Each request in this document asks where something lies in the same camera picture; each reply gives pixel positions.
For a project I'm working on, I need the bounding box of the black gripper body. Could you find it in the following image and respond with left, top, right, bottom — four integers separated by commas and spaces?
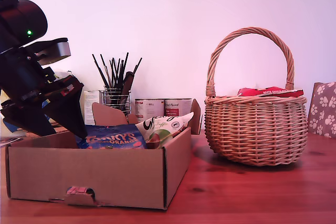
0, 47, 85, 110

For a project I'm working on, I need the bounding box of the blue Terry's chocolate egg bag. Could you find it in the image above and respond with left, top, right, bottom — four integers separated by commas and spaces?
76, 124, 148, 151

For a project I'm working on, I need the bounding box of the white Galaxy egg bag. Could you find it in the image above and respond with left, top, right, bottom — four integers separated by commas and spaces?
135, 112, 195, 150

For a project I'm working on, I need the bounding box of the open cardboard box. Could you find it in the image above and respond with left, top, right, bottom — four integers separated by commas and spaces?
5, 99, 203, 210

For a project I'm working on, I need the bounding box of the square cork coaster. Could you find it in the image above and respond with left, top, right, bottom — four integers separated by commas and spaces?
49, 125, 69, 133

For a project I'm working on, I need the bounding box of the small white carton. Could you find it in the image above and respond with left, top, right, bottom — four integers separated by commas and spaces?
83, 90, 104, 126

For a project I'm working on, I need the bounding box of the thin black stick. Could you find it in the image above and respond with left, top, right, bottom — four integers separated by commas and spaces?
132, 57, 143, 74
91, 54, 110, 90
120, 52, 130, 88
99, 54, 114, 88

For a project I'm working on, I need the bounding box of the tin can with white label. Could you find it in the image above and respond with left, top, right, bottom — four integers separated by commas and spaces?
134, 98, 165, 125

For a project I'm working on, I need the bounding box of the tin can with red label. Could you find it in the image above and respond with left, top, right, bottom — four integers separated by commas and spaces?
164, 98, 194, 120

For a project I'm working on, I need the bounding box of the red chocolate egg bag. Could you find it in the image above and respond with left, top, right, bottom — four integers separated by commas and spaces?
237, 86, 305, 98

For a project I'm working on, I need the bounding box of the paw print cushion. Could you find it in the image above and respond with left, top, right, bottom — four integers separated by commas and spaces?
307, 81, 336, 138

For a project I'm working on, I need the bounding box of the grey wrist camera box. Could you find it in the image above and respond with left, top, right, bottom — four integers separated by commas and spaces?
25, 37, 71, 65

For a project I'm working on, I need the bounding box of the chrome wire utensil holder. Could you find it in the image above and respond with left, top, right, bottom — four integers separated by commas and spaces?
103, 84, 132, 116

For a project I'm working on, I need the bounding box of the brown wooden tool handle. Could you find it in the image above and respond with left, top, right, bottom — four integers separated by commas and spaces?
122, 71, 135, 104

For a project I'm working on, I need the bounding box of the woven wicker basket with handle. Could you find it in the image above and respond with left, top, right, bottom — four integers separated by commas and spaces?
204, 26, 308, 167

